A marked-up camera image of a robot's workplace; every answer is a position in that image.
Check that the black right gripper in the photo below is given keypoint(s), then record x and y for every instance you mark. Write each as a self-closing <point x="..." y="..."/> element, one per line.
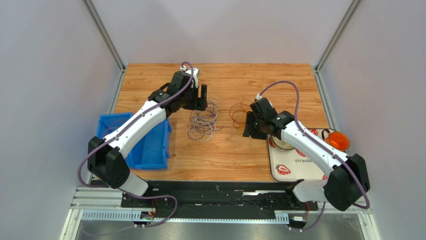
<point x="252" y="125"/>

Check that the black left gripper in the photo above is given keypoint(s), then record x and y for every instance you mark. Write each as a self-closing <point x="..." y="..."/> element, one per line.
<point x="199" y="103"/>

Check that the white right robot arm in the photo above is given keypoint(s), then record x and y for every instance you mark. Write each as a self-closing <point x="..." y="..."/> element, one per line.
<point x="347" y="181"/>

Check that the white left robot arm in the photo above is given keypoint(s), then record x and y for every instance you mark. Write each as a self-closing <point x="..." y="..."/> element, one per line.
<point x="107" y="156"/>

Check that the beige bowl black rim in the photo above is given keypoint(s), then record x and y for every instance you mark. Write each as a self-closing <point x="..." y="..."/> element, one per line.
<point x="281" y="144"/>

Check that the strawberry print tray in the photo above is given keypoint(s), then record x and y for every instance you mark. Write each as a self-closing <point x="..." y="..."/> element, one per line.
<point x="312" y="162"/>

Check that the blue plastic bin right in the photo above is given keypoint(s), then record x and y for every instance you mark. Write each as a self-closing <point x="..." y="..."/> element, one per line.
<point x="152" y="151"/>

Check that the blue plastic bin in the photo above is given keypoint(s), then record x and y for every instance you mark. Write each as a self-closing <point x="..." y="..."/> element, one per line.
<point x="152" y="151"/>
<point x="107" y="123"/>

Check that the orange plastic cup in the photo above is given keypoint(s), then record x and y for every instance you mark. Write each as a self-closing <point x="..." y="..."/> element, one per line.
<point x="336" y="139"/>

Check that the blue plastic bin left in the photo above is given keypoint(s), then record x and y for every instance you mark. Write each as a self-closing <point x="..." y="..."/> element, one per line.
<point x="107" y="123"/>

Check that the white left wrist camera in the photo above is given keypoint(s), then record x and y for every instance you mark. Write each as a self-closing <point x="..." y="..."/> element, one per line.
<point x="194" y="72"/>

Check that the aluminium frame post right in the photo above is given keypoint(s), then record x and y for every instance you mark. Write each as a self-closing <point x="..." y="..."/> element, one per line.
<point x="345" y="21"/>

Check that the aluminium frame post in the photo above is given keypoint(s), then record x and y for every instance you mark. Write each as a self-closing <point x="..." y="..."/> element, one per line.
<point x="345" y="21"/>
<point x="97" y="20"/>

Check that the aluminium frame post left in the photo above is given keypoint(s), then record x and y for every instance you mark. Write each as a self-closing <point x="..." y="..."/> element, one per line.
<point x="97" y="20"/>

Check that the slotted white cable duct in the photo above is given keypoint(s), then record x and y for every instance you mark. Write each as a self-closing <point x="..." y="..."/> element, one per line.
<point x="256" y="216"/>

